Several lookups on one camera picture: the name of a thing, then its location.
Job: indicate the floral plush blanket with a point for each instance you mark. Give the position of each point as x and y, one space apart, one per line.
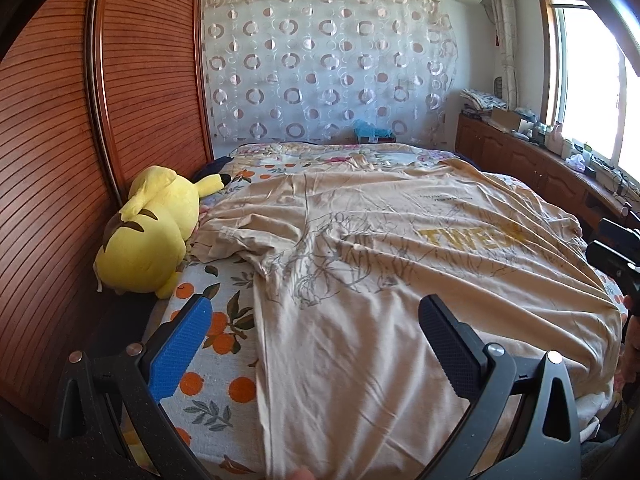
289 152

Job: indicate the wooden windowsill cabinet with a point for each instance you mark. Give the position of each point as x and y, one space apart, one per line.
545 173

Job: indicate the white pink bottle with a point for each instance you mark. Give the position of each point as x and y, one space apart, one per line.
554 140

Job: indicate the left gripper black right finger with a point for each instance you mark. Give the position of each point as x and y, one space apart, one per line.
543 438

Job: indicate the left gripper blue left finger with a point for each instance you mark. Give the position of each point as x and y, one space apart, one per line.
109 423

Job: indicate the white window curtain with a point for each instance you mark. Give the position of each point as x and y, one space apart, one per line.
507 35

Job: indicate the blue toy on bed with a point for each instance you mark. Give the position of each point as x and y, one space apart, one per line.
366 133

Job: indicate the folded patterned cloth stack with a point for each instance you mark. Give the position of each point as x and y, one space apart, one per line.
481 101

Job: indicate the circle pattern sheer curtain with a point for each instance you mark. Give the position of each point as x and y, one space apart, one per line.
308 70

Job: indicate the cardboard box on cabinet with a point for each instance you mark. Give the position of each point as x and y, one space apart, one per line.
506 119

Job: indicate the beige printed t-shirt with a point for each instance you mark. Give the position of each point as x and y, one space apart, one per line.
347 383

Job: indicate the yellow pikachu plush toy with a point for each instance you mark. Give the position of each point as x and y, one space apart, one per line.
144 243

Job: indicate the person right hand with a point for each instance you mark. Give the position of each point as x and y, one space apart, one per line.
630 360

